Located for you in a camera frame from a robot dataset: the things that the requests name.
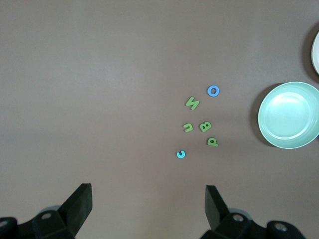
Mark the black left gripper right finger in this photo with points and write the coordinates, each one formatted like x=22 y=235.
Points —
x=214 y=209

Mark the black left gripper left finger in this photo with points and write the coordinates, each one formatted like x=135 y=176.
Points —
x=77 y=206

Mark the green letter P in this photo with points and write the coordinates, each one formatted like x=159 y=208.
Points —
x=215 y=144

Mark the green letter B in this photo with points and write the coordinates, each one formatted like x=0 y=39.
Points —
x=205 y=126

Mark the green letter U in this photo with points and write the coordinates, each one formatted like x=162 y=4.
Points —
x=191 y=129

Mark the green letter N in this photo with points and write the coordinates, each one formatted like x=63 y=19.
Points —
x=192 y=102

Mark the cyan letter C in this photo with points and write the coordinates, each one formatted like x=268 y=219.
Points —
x=180 y=156

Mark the blue letter O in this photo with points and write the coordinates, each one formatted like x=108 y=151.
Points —
x=208 y=91

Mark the green plate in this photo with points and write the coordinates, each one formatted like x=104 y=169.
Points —
x=289 y=117

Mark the beige plate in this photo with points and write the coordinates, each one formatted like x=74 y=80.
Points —
x=316 y=52

